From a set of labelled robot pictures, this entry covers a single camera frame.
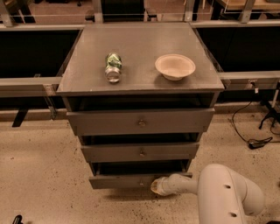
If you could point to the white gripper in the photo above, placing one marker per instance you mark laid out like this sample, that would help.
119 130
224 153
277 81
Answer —
168 185

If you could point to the grey bottom drawer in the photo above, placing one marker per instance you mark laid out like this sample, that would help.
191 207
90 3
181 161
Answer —
139 174

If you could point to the grey drawer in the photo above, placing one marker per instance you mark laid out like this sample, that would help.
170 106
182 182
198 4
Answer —
138 152
139 174
140 121

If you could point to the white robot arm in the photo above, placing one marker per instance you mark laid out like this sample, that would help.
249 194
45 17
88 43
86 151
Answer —
224 195

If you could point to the grey middle drawer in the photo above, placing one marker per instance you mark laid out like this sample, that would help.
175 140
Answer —
138 152

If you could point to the grey top drawer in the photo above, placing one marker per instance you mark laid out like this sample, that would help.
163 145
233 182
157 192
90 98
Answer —
140 121

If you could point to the grey wooden drawer cabinet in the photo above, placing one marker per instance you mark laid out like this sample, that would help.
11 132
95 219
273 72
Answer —
84 86

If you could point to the white paper bowl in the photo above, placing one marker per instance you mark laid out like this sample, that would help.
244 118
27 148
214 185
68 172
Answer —
175 67

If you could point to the crushed green soda can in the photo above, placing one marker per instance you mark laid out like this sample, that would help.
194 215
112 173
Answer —
113 67

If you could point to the black tripod stand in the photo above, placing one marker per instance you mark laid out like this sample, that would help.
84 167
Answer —
271 108

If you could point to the black object bottom left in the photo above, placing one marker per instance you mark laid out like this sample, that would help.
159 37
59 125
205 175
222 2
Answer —
18 220

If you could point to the black power adapter with cable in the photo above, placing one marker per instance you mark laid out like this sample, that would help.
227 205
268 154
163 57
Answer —
252 144

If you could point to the grey metal rail right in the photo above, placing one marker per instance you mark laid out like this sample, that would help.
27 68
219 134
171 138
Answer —
250 80

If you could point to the grey metal rail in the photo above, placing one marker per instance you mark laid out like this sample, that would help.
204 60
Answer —
29 87
250 80

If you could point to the grey metal rail left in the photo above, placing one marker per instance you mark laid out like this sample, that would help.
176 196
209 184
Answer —
29 87

